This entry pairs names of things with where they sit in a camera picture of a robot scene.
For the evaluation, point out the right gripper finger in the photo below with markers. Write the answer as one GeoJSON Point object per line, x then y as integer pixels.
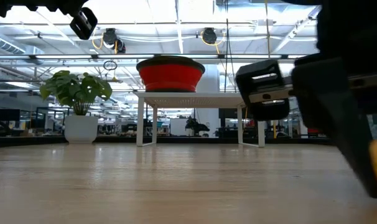
{"type": "Point", "coordinates": [331, 109]}

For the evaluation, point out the red collapsible bowl grey rim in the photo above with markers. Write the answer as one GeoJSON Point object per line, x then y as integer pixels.
{"type": "Point", "coordinates": [170, 76]}

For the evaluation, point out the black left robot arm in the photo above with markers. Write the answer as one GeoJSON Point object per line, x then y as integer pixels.
{"type": "Point", "coordinates": [0, 7]}

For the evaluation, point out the red background box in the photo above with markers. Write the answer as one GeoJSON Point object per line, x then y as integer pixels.
{"type": "Point", "coordinates": [313, 131]}

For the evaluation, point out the green plant in white pot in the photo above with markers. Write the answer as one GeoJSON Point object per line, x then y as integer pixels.
{"type": "Point", "coordinates": [81, 129]}

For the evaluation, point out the black background monitor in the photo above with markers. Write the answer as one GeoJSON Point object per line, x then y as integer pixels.
{"type": "Point", "coordinates": [8, 115]}

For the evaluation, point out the white perforated shelf riser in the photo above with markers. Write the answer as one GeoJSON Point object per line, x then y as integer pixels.
{"type": "Point", "coordinates": [191, 99]}

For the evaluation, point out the black background robot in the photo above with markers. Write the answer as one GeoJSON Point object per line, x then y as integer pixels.
{"type": "Point", "coordinates": [196, 127]}

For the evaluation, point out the black aluminium table frame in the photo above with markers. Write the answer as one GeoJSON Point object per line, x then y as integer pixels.
{"type": "Point", "coordinates": [114, 140]}

